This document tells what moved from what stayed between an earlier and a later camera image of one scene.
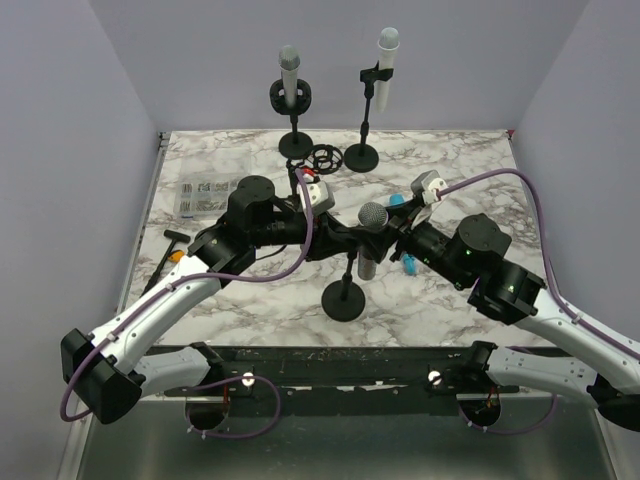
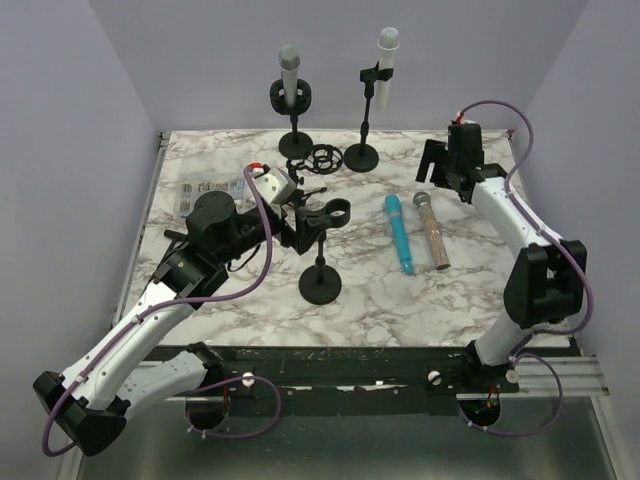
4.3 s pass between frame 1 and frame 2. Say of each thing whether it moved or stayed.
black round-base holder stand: moved
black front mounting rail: stayed
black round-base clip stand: stayed
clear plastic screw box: stayed
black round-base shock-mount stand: stayed
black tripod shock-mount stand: stayed
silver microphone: stayed
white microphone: stayed
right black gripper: moved
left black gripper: moved
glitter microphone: moved
